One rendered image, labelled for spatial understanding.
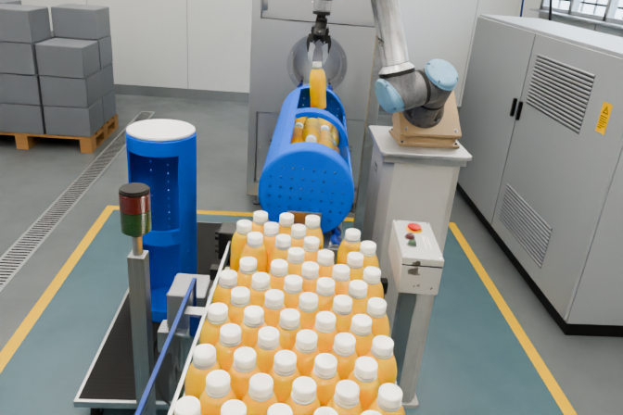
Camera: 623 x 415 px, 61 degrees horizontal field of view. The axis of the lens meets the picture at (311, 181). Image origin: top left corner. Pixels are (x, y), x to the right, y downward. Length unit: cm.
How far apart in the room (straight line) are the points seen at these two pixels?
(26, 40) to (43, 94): 45
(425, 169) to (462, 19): 516
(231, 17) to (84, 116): 241
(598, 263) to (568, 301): 25
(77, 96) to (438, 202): 370
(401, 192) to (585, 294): 147
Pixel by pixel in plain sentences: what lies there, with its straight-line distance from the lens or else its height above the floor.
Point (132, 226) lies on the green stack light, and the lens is 118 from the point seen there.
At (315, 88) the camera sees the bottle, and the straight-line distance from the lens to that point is 221.
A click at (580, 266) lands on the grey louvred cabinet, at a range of 300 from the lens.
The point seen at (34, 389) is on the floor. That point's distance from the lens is 263.
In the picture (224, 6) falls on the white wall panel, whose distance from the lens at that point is 665.
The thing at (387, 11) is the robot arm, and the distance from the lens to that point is 172.
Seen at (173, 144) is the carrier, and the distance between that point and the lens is 219.
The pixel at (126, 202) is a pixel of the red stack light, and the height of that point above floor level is 124.
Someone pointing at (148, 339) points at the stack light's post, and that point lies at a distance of 136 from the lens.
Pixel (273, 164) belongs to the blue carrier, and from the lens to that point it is 153.
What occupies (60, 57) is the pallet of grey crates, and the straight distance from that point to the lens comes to 498.
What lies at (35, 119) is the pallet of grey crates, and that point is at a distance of 521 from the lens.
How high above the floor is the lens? 172
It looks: 22 degrees down
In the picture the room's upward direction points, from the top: 5 degrees clockwise
